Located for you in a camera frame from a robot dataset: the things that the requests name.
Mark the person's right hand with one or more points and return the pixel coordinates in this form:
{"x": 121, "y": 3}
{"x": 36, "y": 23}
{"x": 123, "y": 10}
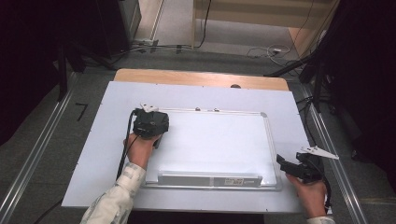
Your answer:
{"x": 308, "y": 196}

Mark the whiteboard with aluminium frame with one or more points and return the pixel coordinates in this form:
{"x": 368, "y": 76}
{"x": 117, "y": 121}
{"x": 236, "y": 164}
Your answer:
{"x": 214, "y": 143}

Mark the large white table sheet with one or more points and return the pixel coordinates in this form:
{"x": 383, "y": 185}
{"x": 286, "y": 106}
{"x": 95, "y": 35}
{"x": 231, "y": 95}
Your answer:
{"x": 93, "y": 161}

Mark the black cabinet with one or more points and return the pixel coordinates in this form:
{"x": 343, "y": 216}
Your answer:
{"x": 112, "y": 25}

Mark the person's left hand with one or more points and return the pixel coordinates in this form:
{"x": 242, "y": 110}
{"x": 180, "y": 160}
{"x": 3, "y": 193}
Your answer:
{"x": 140, "y": 151}

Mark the light wooden shelf unit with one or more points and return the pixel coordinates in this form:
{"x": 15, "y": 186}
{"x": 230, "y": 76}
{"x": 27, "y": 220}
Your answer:
{"x": 249, "y": 12}

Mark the metal floor rail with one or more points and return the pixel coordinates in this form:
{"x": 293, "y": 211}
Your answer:
{"x": 339, "y": 174}
{"x": 34, "y": 149}

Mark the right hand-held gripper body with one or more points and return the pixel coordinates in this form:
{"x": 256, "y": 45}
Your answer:
{"x": 311, "y": 165}

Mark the dark metal stand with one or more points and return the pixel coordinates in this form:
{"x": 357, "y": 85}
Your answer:
{"x": 62, "y": 74}

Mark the wooden table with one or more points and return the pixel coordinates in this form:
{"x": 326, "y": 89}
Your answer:
{"x": 199, "y": 77}

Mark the black tape floor mark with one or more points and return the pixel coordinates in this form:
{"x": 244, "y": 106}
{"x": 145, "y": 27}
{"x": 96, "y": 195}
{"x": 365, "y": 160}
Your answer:
{"x": 82, "y": 110}

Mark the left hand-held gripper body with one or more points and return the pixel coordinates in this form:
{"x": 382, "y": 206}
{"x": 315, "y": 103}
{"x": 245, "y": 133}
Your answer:
{"x": 151, "y": 123}

